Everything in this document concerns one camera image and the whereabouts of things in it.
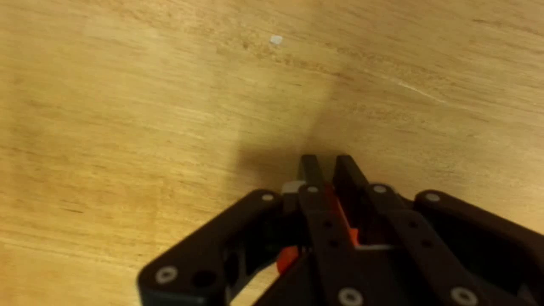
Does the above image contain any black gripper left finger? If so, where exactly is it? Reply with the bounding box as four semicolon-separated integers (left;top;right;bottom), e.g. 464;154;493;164
137;154;363;306

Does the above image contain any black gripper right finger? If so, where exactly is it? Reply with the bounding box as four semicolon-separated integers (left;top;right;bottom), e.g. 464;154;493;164
331;154;544;306

